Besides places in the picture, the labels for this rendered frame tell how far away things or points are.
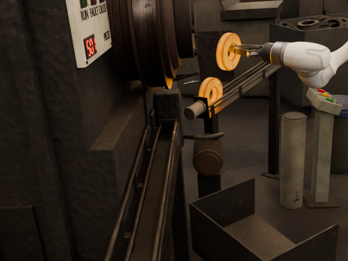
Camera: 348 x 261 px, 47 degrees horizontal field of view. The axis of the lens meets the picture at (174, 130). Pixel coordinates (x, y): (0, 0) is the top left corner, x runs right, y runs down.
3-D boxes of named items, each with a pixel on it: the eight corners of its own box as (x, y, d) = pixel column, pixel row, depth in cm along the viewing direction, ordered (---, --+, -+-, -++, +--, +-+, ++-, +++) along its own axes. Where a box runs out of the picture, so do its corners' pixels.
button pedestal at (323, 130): (309, 211, 212) (315, 100, 189) (299, 188, 234) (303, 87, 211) (340, 210, 210) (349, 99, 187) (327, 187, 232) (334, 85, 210)
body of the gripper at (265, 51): (268, 64, 154) (247, 61, 159) (278, 60, 160) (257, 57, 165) (269, 45, 151) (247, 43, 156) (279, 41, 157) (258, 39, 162)
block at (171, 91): (158, 149, 164) (151, 94, 156) (160, 142, 172) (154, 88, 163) (183, 148, 163) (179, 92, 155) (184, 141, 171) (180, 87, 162)
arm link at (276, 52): (291, 63, 157) (277, 61, 161) (293, 40, 153) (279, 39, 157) (281, 68, 151) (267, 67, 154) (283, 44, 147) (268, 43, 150)
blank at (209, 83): (206, 117, 186) (213, 118, 184) (193, 96, 175) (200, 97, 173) (220, 91, 191) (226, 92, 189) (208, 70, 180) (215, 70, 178)
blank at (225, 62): (214, 38, 160) (221, 39, 158) (234, 28, 171) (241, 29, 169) (216, 74, 168) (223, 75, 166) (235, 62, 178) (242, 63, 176)
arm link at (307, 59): (279, 61, 147) (289, 75, 158) (320, 67, 138) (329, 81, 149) (288, 35, 148) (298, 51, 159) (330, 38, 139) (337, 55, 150)
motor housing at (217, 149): (199, 255, 186) (191, 151, 166) (199, 227, 206) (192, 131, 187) (227, 254, 185) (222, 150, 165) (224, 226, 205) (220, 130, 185)
